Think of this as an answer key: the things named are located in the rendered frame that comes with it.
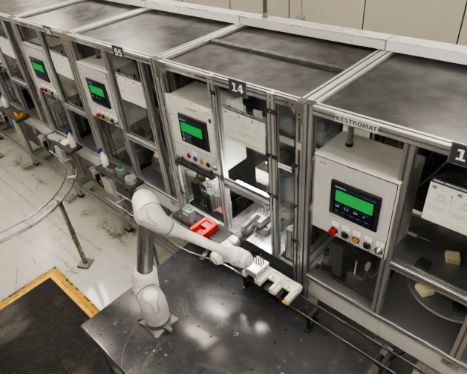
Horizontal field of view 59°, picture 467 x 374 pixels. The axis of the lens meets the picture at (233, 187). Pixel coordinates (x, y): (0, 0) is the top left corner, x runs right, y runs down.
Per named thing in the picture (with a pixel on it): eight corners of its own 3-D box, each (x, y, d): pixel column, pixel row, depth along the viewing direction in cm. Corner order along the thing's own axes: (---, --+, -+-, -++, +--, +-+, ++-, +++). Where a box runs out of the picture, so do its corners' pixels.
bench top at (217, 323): (82, 329, 263) (80, 325, 261) (200, 237, 322) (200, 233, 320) (265, 524, 177) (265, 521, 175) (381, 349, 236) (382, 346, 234)
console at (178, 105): (173, 156, 282) (160, 94, 255) (203, 139, 298) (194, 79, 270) (217, 178, 258) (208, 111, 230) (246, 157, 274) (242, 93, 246)
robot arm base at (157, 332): (160, 343, 246) (159, 338, 242) (138, 323, 258) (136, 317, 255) (183, 323, 256) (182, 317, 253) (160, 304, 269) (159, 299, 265)
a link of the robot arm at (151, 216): (177, 222, 220) (168, 208, 230) (151, 211, 208) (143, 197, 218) (162, 241, 222) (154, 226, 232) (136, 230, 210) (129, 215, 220)
